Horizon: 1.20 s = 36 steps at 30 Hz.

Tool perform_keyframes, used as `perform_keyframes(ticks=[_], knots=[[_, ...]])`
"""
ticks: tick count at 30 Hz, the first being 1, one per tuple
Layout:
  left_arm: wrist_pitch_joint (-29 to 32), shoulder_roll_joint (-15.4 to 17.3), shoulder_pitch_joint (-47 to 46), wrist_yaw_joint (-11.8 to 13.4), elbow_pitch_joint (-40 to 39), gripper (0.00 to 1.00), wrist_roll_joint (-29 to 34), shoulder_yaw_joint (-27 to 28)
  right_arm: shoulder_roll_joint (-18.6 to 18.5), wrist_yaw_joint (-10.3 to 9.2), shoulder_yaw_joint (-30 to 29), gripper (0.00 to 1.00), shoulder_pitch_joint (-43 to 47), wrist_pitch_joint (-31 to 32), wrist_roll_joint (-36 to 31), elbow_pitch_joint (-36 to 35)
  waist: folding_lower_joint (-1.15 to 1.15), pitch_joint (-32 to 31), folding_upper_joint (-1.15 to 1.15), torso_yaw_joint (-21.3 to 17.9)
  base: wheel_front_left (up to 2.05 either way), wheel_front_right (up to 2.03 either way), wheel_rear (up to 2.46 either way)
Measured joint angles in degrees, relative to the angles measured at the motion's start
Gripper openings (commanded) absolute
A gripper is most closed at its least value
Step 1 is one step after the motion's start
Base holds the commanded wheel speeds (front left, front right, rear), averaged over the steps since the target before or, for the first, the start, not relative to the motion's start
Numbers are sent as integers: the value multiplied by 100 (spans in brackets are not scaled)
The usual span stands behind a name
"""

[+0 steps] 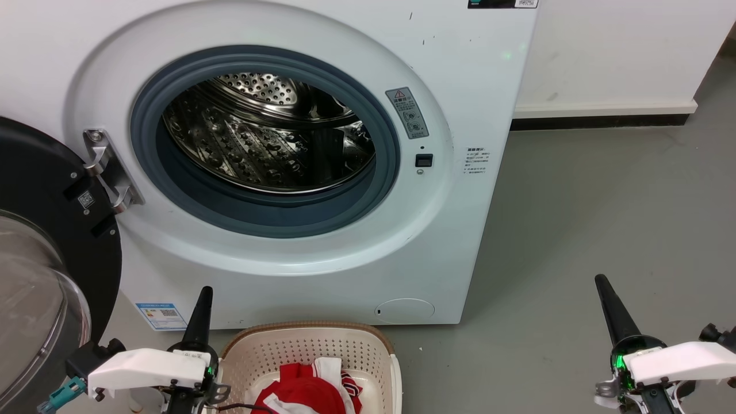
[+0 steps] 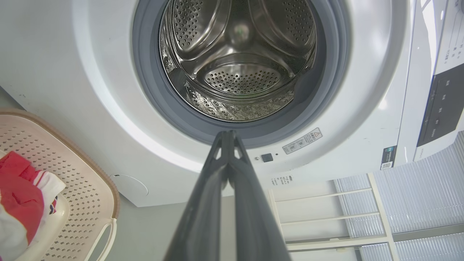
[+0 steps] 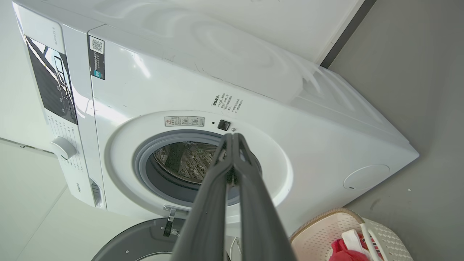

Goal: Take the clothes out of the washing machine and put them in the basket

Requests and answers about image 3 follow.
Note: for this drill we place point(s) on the steel washer drum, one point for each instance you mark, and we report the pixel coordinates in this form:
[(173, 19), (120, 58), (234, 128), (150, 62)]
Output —
[(185, 159)]

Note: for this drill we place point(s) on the black glossy display panel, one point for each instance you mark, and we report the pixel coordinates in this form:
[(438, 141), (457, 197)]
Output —
[(52, 83)]

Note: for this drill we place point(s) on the small QR door sticker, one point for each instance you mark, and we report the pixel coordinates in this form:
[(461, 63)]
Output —
[(174, 231)]

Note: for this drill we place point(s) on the printed text label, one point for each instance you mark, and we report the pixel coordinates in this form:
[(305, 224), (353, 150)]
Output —
[(227, 103)]

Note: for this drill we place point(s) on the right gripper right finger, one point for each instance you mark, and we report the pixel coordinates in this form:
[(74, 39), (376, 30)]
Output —
[(259, 224)]

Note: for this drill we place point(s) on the black QR code sticker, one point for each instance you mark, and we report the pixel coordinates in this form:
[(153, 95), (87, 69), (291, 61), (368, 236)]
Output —
[(96, 58)]

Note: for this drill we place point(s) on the grey rubber door gasket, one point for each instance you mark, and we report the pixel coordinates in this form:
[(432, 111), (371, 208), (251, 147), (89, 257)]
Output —
[(143, 170)]

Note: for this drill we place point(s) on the red cloth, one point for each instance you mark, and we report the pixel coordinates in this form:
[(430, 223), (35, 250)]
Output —
[(342, 252)]

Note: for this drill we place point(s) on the white washing machine dial knob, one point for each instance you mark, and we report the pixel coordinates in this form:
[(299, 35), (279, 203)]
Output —
[(64, 148)]

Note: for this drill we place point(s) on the black and white baseboard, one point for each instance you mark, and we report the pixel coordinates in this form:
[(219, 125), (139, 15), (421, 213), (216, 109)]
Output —
[(344, 34)]

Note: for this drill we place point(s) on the white front-load washing machine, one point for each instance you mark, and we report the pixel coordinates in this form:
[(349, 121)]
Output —
[(275, 90)]

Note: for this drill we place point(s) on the cream perforated laundry basket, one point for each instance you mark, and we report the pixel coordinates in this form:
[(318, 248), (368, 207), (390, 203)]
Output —
[(315, 235)]

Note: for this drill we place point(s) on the grey warning sticker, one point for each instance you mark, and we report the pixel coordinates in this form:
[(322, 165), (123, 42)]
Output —
[(184, 121)]

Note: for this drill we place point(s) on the white cloth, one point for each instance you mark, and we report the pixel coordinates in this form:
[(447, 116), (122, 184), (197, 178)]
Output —
[(353, 239)]

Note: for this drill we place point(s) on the washing machine door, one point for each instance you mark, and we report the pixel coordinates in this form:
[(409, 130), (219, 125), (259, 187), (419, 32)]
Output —
[(145, 243)]

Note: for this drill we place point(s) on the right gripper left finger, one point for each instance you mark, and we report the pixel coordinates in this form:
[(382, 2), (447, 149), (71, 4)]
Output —
[(208, 217)]

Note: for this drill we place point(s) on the round white filter cover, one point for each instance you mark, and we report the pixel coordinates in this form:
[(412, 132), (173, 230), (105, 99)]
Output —
[(366, 177)]

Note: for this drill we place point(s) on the black door latch socket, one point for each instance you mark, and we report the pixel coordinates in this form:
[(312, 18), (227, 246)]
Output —
[(224, 125)]

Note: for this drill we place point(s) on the metal door hinge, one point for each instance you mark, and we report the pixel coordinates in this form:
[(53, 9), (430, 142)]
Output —
[(171, 217)]

